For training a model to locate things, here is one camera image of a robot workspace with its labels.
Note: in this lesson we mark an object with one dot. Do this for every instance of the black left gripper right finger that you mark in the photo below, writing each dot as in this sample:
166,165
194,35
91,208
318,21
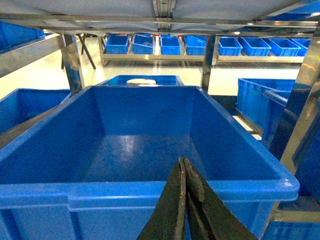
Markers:
208,217

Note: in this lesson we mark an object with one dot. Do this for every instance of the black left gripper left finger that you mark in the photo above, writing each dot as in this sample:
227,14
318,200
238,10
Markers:
167,221

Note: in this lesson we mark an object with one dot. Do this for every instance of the large blue bin left shelf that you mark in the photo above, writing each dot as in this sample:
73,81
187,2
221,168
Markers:
94,168

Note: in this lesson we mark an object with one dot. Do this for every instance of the blue bin right side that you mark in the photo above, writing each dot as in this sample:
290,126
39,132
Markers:
251,101

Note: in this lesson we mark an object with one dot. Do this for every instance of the blue bin behind with white object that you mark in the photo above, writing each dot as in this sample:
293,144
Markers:
144,80

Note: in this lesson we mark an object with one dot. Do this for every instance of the far rack tilted blue bin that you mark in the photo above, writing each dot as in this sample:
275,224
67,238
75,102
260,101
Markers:
195,45

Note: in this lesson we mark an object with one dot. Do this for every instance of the blue bin far left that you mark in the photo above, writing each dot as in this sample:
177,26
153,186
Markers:
24,104

